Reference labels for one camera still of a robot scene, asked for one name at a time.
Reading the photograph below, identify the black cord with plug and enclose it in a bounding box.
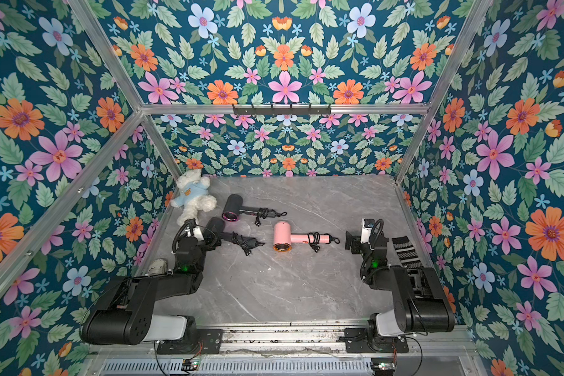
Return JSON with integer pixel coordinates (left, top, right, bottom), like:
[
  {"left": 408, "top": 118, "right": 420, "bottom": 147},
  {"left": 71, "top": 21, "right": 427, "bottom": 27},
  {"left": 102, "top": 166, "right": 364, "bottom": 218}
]
[{"left": 232, "top": 232, "right": 266, "bottom": 257}]

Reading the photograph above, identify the black pink dryer cord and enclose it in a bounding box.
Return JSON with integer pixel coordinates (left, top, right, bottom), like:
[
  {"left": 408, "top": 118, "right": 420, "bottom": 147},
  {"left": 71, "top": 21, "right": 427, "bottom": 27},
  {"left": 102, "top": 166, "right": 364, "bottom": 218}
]
[{"left": 306, "top": 231, "right": 342, "bottom": 253}]

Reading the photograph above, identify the dark grey hair dryer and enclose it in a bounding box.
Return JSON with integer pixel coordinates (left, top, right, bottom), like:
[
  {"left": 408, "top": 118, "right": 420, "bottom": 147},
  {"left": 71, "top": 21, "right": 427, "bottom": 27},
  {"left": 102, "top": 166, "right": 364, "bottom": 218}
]
[
  {"left": 222, "top": 194, "right": 288, "bottom": 227},
  {"left": 204, "top": 217, "right": 265, "bottom": 256}
]

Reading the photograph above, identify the pink hair dryer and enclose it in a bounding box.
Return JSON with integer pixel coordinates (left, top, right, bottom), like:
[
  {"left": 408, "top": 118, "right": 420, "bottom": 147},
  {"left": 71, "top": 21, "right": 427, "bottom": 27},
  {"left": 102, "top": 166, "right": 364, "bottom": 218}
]
[{"left": 273, "top": 221, "right": 340, "bottom": 253}]

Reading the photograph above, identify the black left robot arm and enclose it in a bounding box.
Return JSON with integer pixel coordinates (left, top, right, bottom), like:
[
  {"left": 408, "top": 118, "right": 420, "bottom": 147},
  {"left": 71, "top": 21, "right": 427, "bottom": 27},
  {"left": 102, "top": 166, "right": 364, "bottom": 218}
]
[{"left": 80, "top": 235, "right": 216, "bottom": 346}]

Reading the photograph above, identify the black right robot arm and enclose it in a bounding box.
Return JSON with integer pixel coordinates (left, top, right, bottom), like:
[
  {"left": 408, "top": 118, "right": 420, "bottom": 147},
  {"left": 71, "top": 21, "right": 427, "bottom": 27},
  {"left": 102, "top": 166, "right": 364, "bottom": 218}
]
[{"left": 345, "top": 232, "right": 455, "bottom": 338}]

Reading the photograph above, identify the striped black white sock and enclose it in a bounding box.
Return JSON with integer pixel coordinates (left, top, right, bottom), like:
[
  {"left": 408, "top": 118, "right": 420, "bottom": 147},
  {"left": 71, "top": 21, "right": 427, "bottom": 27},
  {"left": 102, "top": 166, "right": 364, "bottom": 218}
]
[{"left": 392, "top": 237, "right": 423, "bottom": 269}]

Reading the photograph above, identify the white teddy bear blue shirt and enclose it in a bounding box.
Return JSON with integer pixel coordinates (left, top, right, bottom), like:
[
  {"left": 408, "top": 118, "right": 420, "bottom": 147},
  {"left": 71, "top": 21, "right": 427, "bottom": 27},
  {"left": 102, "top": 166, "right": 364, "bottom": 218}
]
[{"left": 169, "top": 169, "right": 217, "bottom": 226}]

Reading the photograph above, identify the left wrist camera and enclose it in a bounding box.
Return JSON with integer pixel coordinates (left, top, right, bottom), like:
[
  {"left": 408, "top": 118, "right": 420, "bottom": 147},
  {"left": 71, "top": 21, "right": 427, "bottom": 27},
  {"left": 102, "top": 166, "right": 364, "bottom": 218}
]
[{"left": 186, "top": 226, "right": 205, "bottom": 241}]

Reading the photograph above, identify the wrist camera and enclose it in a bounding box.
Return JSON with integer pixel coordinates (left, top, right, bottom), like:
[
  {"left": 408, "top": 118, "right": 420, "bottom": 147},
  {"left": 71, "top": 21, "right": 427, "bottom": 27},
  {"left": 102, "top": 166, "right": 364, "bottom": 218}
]
[
  {"left": 360, "top": 219, "right": 376, "bottom": 244},
  {"left": 186, "top": 226, "right": 205, "bottom": 241}
]

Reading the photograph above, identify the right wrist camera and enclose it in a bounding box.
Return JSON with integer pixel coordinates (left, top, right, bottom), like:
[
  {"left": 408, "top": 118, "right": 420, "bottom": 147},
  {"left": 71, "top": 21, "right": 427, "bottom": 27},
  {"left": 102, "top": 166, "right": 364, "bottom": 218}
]
[{"left": 360, "top": 219, "right": 376, "bottom": 244}]

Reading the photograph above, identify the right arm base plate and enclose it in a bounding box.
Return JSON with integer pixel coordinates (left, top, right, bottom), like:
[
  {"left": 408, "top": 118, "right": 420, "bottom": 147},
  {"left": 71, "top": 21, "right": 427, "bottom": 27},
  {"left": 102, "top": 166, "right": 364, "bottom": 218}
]
[{"left": 337, "top": 327, "right": 409, "bottom": 354}]

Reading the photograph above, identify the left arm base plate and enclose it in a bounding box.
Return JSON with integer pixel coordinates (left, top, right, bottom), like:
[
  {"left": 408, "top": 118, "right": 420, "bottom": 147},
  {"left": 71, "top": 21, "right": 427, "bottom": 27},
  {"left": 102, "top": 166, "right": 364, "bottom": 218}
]
[{"left": 157, "top": 329, "right": 223, "bottom": 356}]

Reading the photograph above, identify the black hook rail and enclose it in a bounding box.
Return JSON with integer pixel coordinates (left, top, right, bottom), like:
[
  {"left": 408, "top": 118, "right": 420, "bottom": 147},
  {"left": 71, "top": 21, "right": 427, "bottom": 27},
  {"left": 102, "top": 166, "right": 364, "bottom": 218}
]
[{"left": 232, "top": 104, "right": 332, "bottom": 116}]

